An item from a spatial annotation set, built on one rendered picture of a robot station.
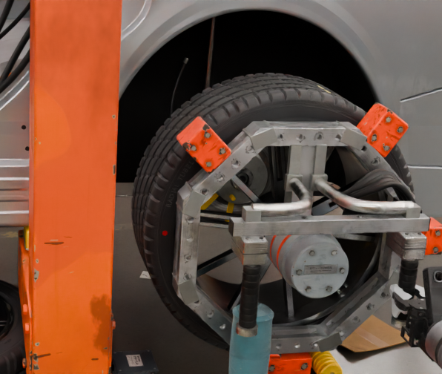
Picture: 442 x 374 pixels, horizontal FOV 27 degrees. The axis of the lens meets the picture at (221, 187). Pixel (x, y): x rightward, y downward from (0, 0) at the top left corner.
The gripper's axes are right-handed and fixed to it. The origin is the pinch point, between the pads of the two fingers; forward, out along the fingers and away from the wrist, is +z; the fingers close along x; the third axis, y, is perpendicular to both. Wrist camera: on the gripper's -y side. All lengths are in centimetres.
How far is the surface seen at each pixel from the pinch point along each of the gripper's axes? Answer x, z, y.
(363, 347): 51, 121, 82
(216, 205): -22, 72, 7
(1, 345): -81, 45, 33
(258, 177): -12, 68, -2
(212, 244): 20, 231, 83
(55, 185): -71, 10, -20
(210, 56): -23, 89, -31
